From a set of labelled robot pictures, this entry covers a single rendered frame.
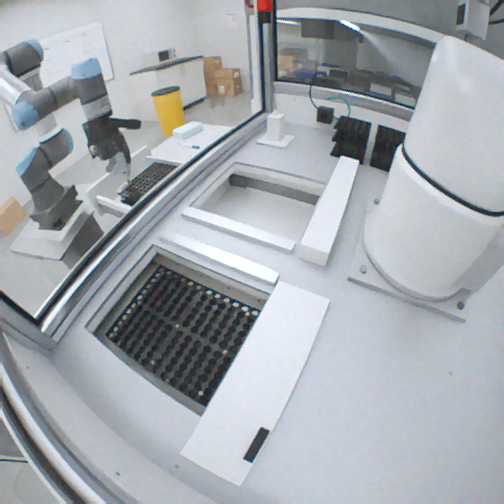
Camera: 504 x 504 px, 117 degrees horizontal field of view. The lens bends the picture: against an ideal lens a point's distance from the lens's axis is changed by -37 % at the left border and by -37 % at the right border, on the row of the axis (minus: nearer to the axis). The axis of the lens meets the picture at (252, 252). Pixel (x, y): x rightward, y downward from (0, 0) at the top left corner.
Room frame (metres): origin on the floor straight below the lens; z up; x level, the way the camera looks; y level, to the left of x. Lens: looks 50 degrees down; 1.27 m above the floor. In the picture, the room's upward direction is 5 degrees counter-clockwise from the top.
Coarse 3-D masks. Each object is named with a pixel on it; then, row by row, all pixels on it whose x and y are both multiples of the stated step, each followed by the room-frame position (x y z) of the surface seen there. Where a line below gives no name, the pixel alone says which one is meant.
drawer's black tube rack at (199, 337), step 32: (160, 288) 0.23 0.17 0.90; (192, 288) 0.23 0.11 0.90; (128, 320) 0.17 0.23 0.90; (160, 320) 0.17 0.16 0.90; (192, 320) 0.17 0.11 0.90; (224, 320) 0.17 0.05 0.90; (128, 352) 0.11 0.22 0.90; (160, 352) 0.11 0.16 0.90; (192, 352) 0.12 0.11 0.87; (224, 352) 0.11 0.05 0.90; (192, 384) 0.06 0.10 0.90
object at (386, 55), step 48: (288, 0) 0.87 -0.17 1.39; (336, 0) 0.79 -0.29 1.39; (384, 0) 0.72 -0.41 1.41; (432, 0) 0.65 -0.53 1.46; (288, 48) 0.87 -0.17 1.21; (336, 48) 0.79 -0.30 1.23; (384, 48) 0.72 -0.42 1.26; (432, 48) 0.65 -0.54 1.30; (480, 48) 0.57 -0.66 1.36; (384, 96) 0.71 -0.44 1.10
